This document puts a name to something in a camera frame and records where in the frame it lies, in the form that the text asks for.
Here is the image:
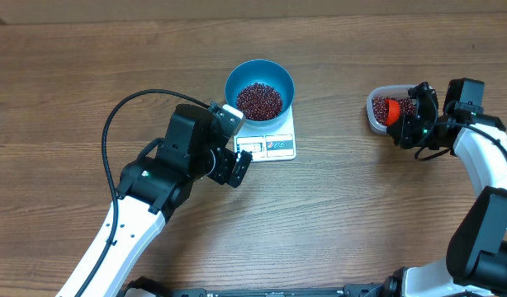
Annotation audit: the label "orange measuring scoop blue handle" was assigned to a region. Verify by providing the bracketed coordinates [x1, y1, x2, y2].
[384, 99, 400, 126]

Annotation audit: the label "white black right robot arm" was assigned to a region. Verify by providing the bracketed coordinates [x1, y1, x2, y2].
[382, 78, 507, 296]

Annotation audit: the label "white digital kitchen scale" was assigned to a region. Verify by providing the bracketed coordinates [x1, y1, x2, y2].
[233, 107, 297, 163]

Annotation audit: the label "red beans in bowl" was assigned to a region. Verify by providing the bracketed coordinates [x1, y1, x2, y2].
[236, 82, 283, 121]

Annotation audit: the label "blue plastic bowl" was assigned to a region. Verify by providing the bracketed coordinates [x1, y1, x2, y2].
[225, 59, 296, 125]

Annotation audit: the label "red adzuki beans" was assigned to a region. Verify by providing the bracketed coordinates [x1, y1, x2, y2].
[372, 96, 415, 125]

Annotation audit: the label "clear plastic food container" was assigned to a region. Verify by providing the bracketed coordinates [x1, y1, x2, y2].
[365, 84, 418, 135]

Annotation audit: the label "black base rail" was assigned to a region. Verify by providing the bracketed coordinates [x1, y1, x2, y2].
[116, 276, 401, 297]

